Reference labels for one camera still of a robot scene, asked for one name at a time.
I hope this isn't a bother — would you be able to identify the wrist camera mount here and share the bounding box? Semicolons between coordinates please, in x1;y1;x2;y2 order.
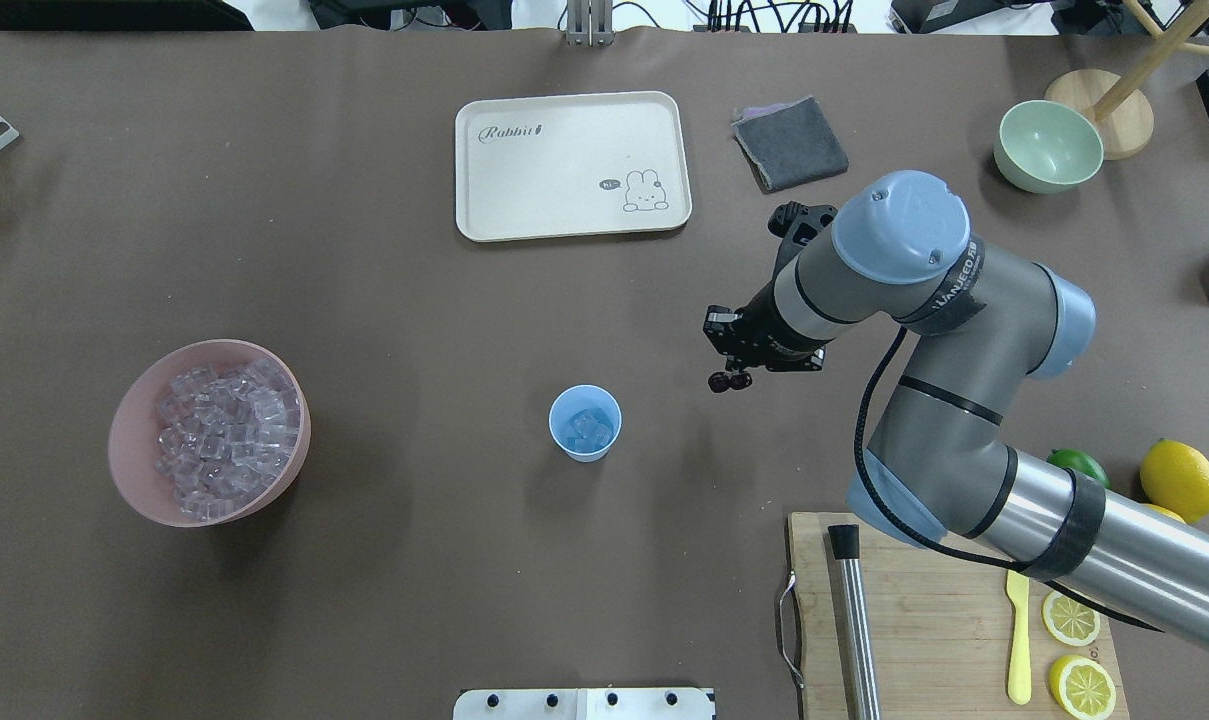
767;201;840;275

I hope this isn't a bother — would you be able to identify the aluminium frame post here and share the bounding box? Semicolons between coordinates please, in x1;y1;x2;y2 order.
565;0;617;47

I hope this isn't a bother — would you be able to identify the mint green bowl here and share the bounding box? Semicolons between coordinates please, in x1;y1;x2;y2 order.
993;100;1104;193

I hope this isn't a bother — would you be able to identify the whole yellow lemon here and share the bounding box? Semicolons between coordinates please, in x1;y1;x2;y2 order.
1143;503;1188;526
1139;439;1209;524

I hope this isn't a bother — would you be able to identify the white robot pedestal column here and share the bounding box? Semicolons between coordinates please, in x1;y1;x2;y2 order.
452;685;718;719

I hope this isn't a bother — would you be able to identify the steel muddler black tip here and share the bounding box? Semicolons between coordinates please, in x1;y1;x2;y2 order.
828;524;883;719

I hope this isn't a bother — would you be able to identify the green lime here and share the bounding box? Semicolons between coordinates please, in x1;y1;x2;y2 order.
1046;448;1113;489

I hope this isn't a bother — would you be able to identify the pink bowl of ice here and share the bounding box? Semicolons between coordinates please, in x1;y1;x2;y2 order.
108;339;311;527

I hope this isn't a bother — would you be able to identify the dark cherries pair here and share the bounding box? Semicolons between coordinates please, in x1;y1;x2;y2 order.
706;370;752;395

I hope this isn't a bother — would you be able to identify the wooden cup tree stand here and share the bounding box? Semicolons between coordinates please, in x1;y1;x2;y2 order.
1045;1;1209;159

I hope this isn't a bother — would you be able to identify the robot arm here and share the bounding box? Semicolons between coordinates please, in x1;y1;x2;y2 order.
702;170;1209;651

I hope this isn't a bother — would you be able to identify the light blue plastic cup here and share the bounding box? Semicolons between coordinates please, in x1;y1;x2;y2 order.
548;384;623;461

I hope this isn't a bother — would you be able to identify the wooden cutting board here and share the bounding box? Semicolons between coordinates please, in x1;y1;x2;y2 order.
783;512;1072;719

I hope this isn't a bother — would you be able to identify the beige rabbit tray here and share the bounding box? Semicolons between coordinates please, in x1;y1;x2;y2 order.
455;89;692;243

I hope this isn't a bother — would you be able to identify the lemon half slice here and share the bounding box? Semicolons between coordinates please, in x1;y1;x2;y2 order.
1048;654;1120;719
1040;591;1103;648

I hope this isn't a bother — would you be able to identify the grey folded cloth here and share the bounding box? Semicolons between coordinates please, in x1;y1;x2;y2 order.
731;95;850;193

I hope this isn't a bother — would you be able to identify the yellow plastic knife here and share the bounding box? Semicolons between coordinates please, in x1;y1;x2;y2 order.
1005;570;1032;706

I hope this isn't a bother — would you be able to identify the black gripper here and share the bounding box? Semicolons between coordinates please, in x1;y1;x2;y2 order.
702;284;825;373

